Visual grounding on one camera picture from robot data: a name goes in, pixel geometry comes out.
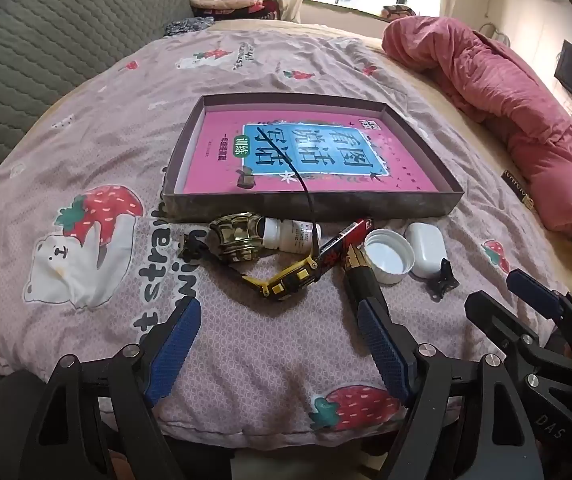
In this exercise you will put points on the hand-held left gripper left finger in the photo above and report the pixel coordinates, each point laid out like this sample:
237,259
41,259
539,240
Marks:
176,350

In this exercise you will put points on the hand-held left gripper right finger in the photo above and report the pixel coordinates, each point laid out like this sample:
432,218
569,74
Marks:
383,355

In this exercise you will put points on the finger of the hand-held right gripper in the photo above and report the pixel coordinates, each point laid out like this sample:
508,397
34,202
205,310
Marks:
495,315
533,287

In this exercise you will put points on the black gold lighter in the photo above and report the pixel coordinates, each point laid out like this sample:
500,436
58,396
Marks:
365,277

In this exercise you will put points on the white earbuds case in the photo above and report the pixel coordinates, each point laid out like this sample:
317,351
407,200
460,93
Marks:
425,247

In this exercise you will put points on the white plastic jar lid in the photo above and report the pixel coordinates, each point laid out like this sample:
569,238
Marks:
388,255

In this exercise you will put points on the red black lighter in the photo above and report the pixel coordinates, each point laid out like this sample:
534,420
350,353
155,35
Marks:
343,242

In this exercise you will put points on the ornate gold cap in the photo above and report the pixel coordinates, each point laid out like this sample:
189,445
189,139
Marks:
233,237

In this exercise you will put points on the white pill bottle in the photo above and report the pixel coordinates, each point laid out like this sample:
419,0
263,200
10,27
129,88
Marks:
288,235

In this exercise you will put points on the grey cardboard box tray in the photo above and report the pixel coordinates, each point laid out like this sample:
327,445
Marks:
266,207

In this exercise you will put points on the pink comforter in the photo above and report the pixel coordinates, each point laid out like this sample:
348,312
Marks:
505,90

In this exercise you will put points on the pink book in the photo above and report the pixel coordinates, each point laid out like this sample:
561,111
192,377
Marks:
216,150

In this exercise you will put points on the strawberry printed blanket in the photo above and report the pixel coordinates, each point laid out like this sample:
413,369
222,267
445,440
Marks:
91,135

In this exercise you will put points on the dark floral cloth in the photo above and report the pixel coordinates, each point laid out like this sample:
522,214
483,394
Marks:
188,26

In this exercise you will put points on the grey quilted headboard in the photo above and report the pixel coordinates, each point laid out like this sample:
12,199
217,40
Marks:
41,35

